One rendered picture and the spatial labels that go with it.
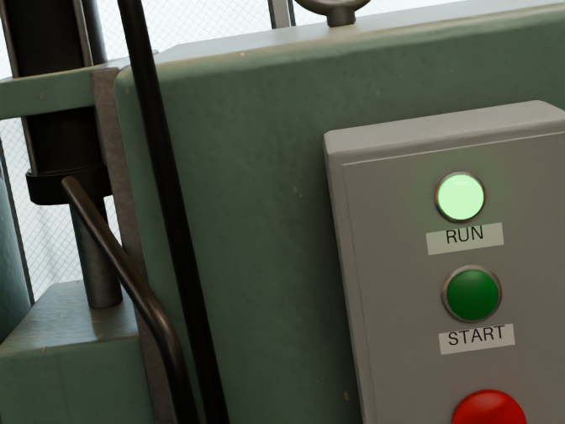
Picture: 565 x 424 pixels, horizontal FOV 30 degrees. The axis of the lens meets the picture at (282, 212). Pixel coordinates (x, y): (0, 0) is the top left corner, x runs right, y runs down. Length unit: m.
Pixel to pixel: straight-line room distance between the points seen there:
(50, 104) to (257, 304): 0.15
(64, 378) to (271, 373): 0.12
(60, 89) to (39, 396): 0.16
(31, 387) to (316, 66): 0.22
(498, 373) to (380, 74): 0.14
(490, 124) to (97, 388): 0.25
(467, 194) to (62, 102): 0.23
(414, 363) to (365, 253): 0.05
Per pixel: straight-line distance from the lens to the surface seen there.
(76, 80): 0.55
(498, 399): 0.44
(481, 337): 0.44
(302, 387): 0.50
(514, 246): 0.43
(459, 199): 0.41
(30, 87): 0.56
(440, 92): 0.47
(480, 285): 0.42
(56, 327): 0.59
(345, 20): 0.57
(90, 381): 0.55
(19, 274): 0.63
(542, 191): 0.42
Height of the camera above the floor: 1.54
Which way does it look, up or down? 12 degrees down
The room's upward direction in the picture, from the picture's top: 9 degrees counter-clockwise
